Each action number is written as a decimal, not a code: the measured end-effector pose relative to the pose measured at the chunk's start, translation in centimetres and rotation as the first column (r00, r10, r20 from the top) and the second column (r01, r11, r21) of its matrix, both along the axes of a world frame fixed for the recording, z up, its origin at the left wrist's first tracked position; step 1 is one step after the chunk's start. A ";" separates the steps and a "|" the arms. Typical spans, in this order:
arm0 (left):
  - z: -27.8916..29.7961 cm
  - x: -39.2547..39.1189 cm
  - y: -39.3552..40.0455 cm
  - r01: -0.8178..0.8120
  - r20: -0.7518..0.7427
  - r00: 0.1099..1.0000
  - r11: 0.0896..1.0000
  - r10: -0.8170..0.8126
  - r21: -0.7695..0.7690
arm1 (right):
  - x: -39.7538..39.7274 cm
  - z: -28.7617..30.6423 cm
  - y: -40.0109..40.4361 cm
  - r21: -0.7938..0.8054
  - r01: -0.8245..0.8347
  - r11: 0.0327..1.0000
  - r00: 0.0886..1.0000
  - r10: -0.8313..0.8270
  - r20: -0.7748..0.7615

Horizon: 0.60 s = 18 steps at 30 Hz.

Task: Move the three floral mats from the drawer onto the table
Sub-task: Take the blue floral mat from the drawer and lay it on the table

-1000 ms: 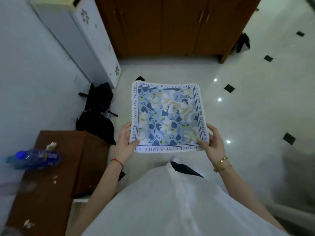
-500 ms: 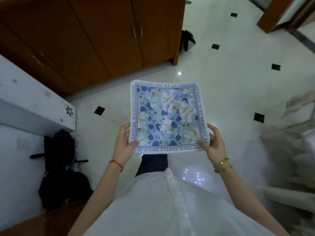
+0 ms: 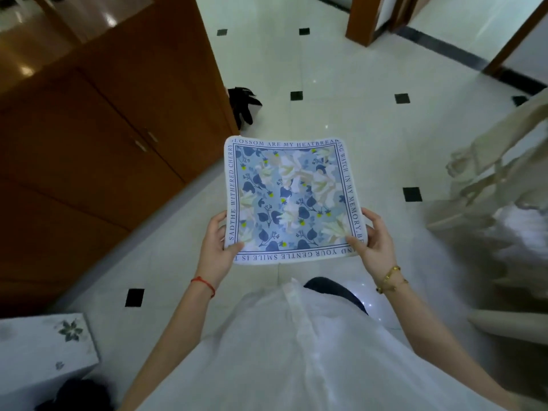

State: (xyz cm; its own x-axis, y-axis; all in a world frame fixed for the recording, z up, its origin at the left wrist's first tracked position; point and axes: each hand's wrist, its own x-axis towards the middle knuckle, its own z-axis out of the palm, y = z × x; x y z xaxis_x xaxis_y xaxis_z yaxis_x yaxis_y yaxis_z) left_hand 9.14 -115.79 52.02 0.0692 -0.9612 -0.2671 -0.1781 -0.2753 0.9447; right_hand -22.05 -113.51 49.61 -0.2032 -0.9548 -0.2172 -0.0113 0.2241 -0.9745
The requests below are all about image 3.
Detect white fluffy garment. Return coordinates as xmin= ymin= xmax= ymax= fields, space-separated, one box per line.
xmin=428 ymin=201 xmax=548 ymax=296

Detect white box with flower print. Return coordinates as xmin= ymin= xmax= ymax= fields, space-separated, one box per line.
xmin=0 ymin=312 xmax=101 ymax=411

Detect person's left forearm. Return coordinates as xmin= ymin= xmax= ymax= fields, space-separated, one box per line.
xmin=120 ymin=277 xmax=217 ymax=411

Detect white sheer blouse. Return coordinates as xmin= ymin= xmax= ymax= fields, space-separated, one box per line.
xmin=141 ymin=278 xmax=510 ymax=411

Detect brown wooden door frame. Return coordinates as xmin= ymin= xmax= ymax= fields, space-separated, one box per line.
xmin=484 ymin=0 xmax=548 ymax=77
xmin=346 ymin=0 xmax=386 ymax=47

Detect person's right hand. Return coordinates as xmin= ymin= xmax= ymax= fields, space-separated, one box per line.
xmin=344 ymin=208 xmax=402 ymax=287

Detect dark trousers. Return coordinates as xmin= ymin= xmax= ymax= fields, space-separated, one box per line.
xmin=303 ymin=277 xmax=369 ymax=315

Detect blue floral square handkerchief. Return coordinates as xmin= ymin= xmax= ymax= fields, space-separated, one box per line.
xmin=223 ymin=135 xmax=365 ymax=267

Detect red string bracelet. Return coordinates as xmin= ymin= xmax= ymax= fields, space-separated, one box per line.
xmin=190 ymin=276 xmax=216 ymax=299

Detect cream padded bar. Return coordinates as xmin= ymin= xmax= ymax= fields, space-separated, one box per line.
xmin=467 ymin=310 xmax=548 ymax=345

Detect person's left hand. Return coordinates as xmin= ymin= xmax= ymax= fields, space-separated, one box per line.
xmin=194 ymin=211 xmax=245 ymax=291

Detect thin gold bracelet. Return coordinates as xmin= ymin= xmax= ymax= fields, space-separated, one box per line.
xmin=375 ymin=279 xmax=408 ymax=294

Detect brown wooden cabinet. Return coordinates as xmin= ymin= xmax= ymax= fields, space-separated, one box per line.
xmin=0 ymin=0 xmax=240 ymax=317

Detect person's right forearm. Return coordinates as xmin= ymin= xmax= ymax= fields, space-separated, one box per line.
xmin=378 ymin=269 xmax=531 ymax=411

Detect black glove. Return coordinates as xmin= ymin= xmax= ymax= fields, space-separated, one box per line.
xmin=227 ymin=86 xmax=263 ymax=129

